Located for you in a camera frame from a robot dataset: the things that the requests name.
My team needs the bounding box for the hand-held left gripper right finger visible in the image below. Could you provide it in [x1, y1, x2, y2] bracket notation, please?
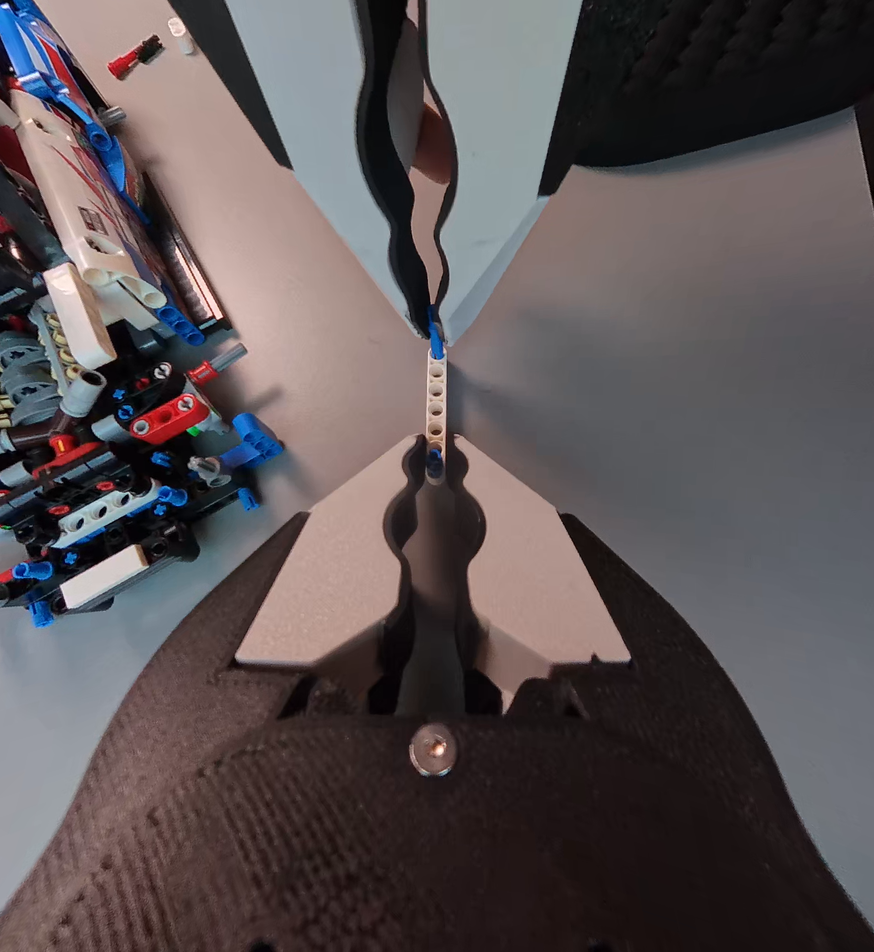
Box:
[443, 433, 633, 713]

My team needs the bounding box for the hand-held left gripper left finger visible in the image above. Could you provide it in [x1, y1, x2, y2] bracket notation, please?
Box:
[236, 433, 427, 708]

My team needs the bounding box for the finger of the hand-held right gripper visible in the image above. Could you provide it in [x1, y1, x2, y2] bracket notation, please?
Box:
[421, 0, 584, 348]
[225, 0, 434, 341]

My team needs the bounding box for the white perforated toy beam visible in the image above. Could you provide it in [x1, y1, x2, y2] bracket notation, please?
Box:
[422, 346, 449, 456]

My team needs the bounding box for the person's right hand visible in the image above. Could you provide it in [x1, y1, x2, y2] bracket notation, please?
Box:
[411, 100, 456, 185]

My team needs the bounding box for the black red axle pin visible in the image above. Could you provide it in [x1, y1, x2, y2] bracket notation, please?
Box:
[107, 33, 164, 81]

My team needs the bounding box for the toy brick race car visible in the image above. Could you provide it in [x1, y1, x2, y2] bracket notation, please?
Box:
[0, 0, 285, 629]

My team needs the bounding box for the black chair armrest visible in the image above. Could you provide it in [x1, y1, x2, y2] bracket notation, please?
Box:
[556, 0, 874, 171]

